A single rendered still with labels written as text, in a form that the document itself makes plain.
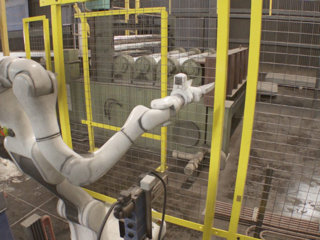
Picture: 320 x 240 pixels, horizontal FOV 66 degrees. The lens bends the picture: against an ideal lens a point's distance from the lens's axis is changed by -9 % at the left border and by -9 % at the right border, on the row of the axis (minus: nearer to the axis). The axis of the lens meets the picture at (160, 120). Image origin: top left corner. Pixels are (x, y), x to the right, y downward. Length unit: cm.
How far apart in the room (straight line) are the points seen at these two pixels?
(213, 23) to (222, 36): 1062
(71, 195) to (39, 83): 67
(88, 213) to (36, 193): 174
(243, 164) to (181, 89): 65
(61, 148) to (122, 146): 18
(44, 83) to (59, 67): 115
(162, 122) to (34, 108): 40
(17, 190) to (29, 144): 219
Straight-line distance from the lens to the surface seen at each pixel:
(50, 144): 80
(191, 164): 288
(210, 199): 165
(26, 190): 317
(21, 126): 104
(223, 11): 136
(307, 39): 1214
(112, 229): 197
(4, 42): 524
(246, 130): 141
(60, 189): 125
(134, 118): 86
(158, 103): 88
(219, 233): 178
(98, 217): 146
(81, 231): 165
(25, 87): 78
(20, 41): 876
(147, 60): 354
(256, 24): 133
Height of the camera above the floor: 160
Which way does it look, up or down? 19 degrees down
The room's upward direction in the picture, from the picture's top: straight up
